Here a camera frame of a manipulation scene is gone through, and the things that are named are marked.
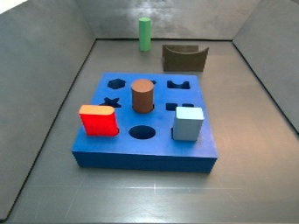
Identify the green hexagon peg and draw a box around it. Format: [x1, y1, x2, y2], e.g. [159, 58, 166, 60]
[139, 17, 153, 52]

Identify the blue shape sorting board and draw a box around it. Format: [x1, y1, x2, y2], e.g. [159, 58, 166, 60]
[73, 73, 219, 173]

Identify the brown cylinder peg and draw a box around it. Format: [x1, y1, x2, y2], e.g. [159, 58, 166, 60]
[131, 79, 155, 114]

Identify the light blue rectangular peg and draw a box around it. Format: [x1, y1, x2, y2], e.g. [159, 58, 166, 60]
[173, 107, 205, 141]

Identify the red rounded block peg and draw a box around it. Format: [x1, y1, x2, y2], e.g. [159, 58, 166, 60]
[79, 105, 119, 137]

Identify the black curved holder stand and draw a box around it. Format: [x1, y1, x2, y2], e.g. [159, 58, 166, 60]
[163, 45, 210, 72]

